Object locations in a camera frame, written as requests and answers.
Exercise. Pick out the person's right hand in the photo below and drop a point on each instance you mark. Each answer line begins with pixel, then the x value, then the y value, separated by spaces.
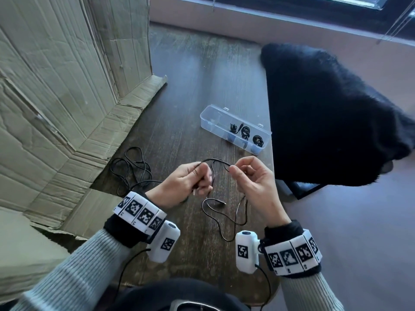
pixel 262 191

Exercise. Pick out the person's left hand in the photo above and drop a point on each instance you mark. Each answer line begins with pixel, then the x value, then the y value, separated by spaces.
pixel 176 184

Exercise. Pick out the person's right thumb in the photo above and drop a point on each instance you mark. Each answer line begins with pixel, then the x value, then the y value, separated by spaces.
pixel 236 174

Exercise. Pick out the person's left thumb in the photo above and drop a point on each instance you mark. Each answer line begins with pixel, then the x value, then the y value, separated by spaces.
pixel 197 174

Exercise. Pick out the person's right forearm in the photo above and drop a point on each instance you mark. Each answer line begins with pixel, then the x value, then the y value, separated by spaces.
pixel 301 288

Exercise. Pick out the person's left forearm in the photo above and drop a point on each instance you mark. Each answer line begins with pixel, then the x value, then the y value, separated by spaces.
pixel 84 268

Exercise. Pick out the clear plastic box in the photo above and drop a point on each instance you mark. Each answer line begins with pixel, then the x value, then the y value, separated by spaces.
pixel 227 121

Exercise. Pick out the left wrist marker band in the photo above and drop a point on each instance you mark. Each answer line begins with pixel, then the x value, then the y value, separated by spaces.
pixel 139 212

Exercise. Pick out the wrist marker band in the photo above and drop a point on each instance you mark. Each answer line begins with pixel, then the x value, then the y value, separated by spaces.
pixel 139 212
pixel 291 255

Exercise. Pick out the right wrist marker band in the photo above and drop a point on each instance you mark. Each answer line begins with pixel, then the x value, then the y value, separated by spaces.
pixel 291 255

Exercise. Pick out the black fuzzy garment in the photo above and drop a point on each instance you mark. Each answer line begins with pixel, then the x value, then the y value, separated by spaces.
pixel 324 119

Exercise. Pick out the person's black clothing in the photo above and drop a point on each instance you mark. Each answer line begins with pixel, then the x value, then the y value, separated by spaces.
pixel 168 296

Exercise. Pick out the large folded cardboard sheet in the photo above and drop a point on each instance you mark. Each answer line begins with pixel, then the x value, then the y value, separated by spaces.
pixel 58 93

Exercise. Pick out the beige cardboard box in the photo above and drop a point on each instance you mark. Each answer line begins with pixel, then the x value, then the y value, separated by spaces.
pixel 26 252

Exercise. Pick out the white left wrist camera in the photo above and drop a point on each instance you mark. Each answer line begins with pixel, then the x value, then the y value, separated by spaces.
pixel 165 242

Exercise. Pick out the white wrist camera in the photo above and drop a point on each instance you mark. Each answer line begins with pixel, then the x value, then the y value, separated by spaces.
pixel 245 252
pixel 165 242

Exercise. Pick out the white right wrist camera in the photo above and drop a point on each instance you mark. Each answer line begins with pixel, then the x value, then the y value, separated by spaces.
pixel 245 252

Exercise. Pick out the dark window frame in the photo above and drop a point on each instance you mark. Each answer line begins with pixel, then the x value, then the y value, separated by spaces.
pixel 373 9

